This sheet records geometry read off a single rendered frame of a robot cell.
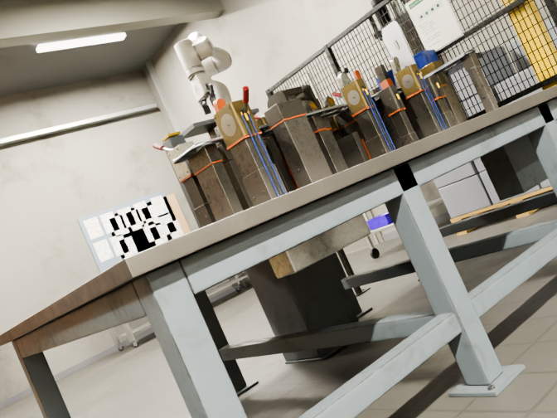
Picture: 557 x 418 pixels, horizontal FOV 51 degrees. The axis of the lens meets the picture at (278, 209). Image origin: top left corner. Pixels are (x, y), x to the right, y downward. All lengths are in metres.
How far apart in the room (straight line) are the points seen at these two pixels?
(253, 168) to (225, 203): 0.19
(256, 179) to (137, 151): 7.74
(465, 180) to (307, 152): 2.73
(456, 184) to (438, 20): 1.77
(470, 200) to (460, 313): 3.03
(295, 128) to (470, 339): 0.90
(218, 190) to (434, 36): 1.70
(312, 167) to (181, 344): 1.02
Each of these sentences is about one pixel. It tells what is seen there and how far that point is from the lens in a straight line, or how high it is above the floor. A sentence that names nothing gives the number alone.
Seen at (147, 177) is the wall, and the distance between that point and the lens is 9.44.
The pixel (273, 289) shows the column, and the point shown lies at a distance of 2.81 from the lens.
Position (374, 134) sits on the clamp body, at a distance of 2.33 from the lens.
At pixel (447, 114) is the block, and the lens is 2.71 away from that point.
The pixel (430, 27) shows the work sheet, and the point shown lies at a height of 1.27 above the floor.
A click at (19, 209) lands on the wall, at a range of 8.77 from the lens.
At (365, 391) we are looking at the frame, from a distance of 1.43.
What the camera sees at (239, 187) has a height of 0.82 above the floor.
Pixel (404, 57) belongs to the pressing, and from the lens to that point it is 3.04.
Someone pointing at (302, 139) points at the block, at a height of 0.88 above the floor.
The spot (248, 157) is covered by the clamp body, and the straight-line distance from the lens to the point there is 1.85.
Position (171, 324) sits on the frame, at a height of 0.55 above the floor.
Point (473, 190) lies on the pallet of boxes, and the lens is 4.62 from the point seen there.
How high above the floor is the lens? 0.63
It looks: 2 degrees up
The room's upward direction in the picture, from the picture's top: 24 degrees counter-clockwise
